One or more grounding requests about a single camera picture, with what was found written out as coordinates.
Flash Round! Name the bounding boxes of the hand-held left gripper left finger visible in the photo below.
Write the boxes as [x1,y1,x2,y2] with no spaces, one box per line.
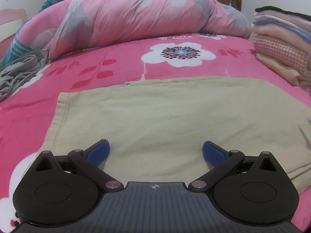
[35,139,123,192]

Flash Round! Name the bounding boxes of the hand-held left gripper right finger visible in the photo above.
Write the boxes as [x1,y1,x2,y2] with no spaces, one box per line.
[188,140,278,192]

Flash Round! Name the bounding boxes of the beige pants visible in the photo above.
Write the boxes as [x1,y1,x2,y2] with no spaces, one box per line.
[40,76,311,192]

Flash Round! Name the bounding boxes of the stack of folded clothes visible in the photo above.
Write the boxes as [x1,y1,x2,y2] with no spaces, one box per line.
[250,5,311,86]

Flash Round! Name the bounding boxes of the pink floral blanket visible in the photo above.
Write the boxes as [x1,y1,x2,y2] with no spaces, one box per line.
[0,33,311,233]

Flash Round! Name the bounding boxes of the crumpled grey garment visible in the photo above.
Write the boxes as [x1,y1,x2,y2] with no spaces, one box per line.
[0,50,49,102]

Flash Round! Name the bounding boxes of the pink grey floral quilt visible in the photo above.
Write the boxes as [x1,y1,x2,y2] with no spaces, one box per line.
[15,0,251,60]

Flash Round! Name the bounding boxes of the pink white headboard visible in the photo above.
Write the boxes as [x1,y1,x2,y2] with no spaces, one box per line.
[0,8,27,44]

